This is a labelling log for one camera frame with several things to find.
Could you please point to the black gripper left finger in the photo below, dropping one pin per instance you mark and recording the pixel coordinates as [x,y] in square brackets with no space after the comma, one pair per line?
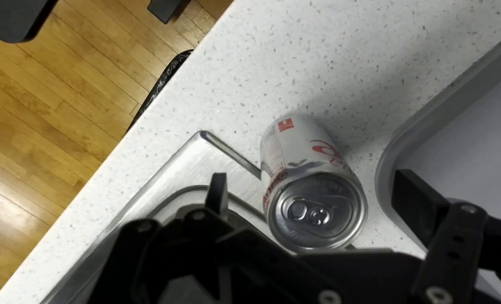
[217,194]

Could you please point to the silver can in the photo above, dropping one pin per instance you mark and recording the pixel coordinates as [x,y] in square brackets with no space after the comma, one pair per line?
[310,191]

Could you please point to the stainless steel sink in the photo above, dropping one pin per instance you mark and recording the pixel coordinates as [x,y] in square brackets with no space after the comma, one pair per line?
[165,179]

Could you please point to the dark grey furniture base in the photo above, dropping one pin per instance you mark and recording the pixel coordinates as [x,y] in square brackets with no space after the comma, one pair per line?
[13,17]
[167,8]

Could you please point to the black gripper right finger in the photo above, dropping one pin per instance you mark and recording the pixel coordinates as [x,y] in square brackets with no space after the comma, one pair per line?
[457,236]

